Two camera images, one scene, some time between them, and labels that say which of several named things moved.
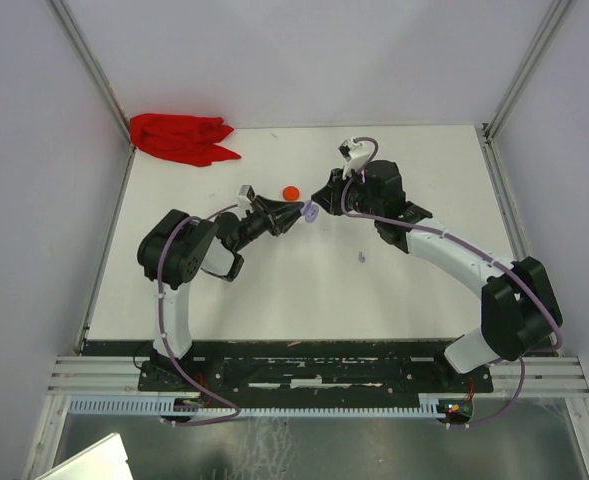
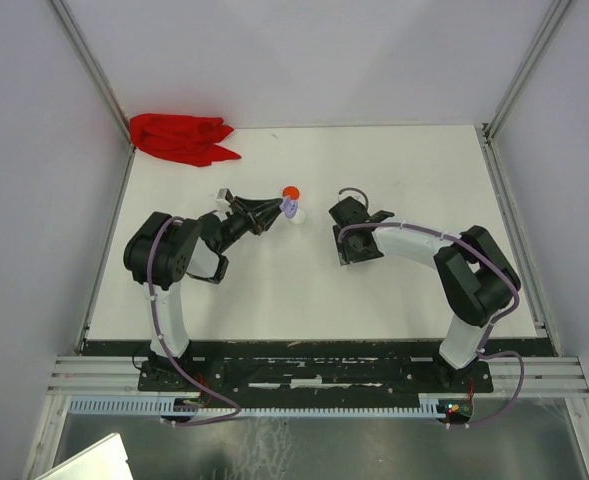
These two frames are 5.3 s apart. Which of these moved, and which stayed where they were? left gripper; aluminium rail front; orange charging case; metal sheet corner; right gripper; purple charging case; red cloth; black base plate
Moved: left gripper; right gripper; purple charging case
Stayed: aluminium rail front; black base plate; red cloth; orange charging case; metal sheet corner
